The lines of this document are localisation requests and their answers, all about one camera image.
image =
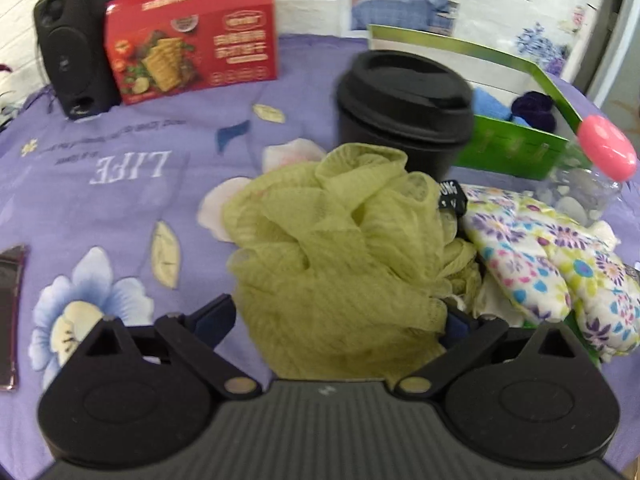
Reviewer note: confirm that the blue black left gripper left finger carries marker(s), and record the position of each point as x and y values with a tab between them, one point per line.
190	341

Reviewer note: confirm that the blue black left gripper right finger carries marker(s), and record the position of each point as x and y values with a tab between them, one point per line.
468	342

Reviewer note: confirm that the floral oven mitt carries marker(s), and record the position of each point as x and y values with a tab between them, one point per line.
553	269

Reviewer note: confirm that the green mesh bath sponge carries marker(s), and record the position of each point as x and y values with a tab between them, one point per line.
344	267

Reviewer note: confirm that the purple floral tablecloth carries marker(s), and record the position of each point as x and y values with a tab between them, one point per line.
122	217

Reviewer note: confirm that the green white cardboard box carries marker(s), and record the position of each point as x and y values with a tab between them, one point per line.
496	146

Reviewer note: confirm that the dark maroon packet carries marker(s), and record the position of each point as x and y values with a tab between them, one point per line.
12	263

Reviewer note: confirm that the pink lid plastic jar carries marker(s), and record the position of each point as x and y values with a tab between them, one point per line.
590	172

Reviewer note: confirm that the blue cloth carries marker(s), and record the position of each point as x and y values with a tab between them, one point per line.
484	104

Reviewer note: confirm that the dark purple scrunchie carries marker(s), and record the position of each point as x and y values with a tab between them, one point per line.
536	109

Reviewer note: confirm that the black lidded coffee cup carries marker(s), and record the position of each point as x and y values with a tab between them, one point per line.
401	100

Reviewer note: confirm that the red cracker box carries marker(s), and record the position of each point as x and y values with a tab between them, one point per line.
164	47

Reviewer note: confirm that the floral white bedding package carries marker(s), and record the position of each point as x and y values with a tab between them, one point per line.
554	34

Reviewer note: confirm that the black speaker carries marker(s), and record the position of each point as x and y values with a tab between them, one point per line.
71	35

